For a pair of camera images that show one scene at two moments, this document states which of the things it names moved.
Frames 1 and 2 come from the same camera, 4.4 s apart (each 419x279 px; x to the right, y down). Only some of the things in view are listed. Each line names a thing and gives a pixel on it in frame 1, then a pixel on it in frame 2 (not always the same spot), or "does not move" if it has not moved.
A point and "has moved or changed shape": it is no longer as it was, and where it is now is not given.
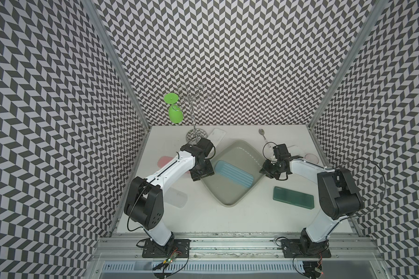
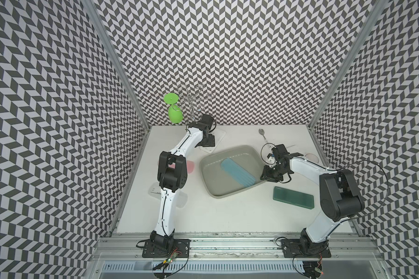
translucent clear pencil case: [176, 197] does not move
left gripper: [210, 171] -> [210, 142]
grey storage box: [237, 172] has moved or changed shape
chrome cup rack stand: [195, 100] does not move
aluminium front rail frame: [235, 256] does not move
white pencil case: [216, 136] does not move
